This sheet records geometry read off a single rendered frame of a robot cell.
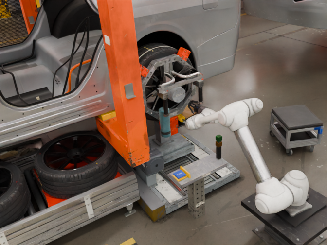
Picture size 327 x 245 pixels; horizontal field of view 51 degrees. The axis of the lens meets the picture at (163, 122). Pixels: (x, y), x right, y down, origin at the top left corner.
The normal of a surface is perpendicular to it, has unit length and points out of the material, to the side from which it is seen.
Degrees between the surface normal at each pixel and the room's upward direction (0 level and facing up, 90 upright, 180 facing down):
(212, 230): 0
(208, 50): 90
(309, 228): 0
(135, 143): 90
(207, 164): 0
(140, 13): 90
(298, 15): 107
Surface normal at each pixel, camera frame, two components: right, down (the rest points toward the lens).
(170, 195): -0.07, -0.86
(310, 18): -0.45, 0.71
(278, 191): 0.31, -0.33
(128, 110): 0.53, 0.40
